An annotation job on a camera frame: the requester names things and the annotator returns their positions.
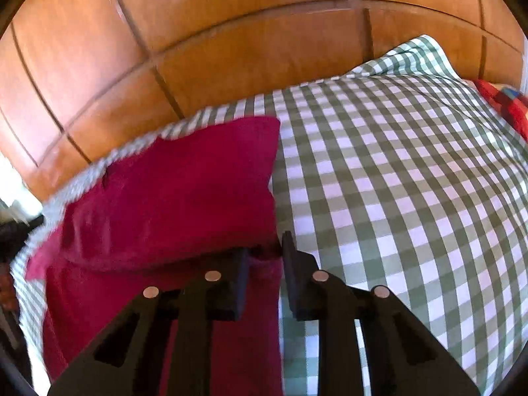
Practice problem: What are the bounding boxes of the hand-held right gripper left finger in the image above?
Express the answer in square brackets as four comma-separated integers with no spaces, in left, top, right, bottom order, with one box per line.
[47,247,250,396]

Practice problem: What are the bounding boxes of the green white checked bedsheet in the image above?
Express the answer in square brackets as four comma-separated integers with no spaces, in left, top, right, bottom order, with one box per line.
[10,35,528,396]

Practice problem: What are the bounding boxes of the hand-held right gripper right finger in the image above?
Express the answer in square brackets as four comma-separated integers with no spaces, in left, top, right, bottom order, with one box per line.
[281,231,481,396]

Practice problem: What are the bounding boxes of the multicoloured plaid pillow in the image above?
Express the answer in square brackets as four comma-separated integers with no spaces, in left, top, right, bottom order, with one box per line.
[472,79,528,142]

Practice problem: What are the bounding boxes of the dark red small garment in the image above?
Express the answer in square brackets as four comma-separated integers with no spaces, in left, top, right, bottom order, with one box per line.
[25,115,286,396]

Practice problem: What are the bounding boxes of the wooden headboard panels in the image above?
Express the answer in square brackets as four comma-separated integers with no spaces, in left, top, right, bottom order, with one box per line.
[0,0,528,205]

